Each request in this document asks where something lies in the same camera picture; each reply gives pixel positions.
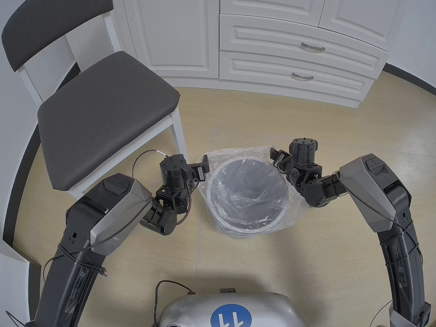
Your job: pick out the clear plastic bag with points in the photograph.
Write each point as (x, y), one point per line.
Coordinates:
(294, 209)

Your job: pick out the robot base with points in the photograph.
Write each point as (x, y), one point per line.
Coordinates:
(204, 308)

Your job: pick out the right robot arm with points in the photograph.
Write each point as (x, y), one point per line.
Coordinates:
(374, 189)

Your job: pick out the white trash bin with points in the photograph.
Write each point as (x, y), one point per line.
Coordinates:
(218, 216)

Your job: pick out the white chair grey cushions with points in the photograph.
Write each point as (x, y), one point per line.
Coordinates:
(102, 114)

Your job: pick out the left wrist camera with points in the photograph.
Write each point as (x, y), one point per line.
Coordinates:
(201, 170)

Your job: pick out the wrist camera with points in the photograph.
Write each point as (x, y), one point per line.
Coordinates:
(281, 160)
(201, 170)

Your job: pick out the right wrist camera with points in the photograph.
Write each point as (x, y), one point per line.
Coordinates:
(281, 160)

